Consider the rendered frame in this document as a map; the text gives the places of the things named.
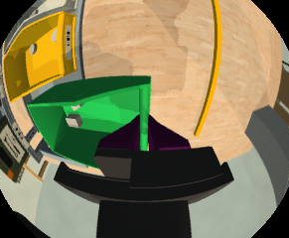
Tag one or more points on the yellow open bin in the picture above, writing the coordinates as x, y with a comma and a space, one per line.
51, 61

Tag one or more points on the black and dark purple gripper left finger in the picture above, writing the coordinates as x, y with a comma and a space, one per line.
126, 137

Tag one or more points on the dark green case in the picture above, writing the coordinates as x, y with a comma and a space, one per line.
12, 153

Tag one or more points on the grey metal shelf rack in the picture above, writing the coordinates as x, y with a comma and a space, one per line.
43, 148

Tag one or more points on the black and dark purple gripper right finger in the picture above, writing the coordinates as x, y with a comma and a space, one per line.
162, 138

